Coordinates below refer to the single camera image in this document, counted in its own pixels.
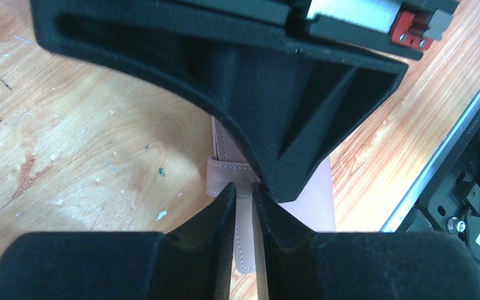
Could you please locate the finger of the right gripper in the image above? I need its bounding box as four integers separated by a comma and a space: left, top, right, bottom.
31, 1, 408, 203

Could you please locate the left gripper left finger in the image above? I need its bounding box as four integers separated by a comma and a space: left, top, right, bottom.
0, 183, 236, 299

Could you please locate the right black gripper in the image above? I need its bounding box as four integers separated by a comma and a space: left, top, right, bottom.
171, 1, 460, 60

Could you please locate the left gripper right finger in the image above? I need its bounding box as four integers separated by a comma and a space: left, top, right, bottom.
252, 183, 480, 299

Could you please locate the pink leather card holder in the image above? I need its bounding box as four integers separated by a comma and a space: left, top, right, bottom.
206, 116, 336, 274

